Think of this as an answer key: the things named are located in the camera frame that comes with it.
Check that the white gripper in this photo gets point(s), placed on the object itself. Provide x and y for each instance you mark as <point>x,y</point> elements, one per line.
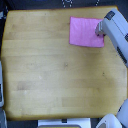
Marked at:
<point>99,29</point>

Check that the pink cloth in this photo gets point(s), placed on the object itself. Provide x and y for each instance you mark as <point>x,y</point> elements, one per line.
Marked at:
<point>82,32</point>

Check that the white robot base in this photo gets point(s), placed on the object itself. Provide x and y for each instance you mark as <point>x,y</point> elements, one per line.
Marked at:
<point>116,121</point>

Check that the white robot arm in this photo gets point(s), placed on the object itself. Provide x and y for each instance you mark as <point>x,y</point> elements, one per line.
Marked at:
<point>115,26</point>

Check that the white panel at bottom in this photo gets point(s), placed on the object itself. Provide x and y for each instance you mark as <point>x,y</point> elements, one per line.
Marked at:
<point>81,122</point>

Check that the grey object at left edge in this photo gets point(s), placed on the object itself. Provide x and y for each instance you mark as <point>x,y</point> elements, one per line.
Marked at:
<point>1,87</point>

